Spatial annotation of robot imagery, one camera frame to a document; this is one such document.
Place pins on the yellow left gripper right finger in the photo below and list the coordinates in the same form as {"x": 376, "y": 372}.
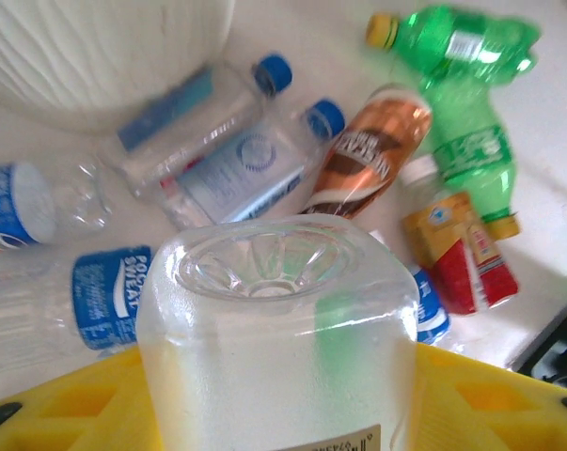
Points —
{"x": 499, "y": 413}

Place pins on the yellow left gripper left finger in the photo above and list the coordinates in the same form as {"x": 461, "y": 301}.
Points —
{"x": 76, "y": 413}

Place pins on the Pocari Sweat clear bottle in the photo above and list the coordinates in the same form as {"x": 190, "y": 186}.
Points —
{"x": 104, "y": 296}

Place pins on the blue label bottle white cap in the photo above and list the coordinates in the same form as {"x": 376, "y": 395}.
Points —
{"x": 431, "y": 305}

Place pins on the frosted clear plastic bottle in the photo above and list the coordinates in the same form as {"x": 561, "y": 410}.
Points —
{"x": 273, "y": 352}

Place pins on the green bottle yellow cap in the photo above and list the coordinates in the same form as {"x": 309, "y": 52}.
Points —
{"x": 461, "y": 42}
{"x": 471, "y": 155}

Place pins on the clear bottle pale label blue cap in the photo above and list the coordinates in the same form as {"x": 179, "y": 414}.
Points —
{"x": 245, "y": 174}

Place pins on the copper brown coffee bottle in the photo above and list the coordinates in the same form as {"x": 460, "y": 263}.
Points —
{"x": 367, "y": 150}

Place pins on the clear bottle narrow blue label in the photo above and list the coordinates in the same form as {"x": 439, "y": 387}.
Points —
{"x": 184, "y": 122}

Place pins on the white ribbed bin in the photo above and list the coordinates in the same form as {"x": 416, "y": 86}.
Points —
{"x": 99, "y": 47}

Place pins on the yellow red label bottle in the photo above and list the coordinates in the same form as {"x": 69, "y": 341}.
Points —
{"x": 452, "y": 253}

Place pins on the Pepsi label clear bottle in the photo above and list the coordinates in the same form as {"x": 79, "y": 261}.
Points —
{"x": 10, "y": 206}

